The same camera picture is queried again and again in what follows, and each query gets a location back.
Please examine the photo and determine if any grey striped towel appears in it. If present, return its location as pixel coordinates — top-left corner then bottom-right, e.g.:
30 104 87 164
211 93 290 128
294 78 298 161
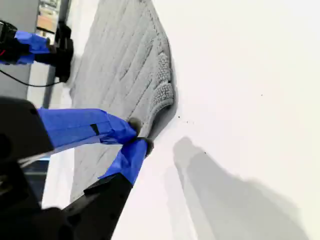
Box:
68 0 179 201

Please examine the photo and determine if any black camera stalk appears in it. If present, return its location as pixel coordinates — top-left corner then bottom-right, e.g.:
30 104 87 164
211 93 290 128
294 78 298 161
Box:
34 51 57 65

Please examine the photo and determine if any black camera cable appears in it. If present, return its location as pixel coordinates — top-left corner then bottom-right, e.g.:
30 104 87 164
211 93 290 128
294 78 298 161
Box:
0 68 62 88

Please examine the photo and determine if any black and silver camera box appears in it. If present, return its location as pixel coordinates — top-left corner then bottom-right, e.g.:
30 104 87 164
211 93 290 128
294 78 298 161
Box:
54 21 75 84

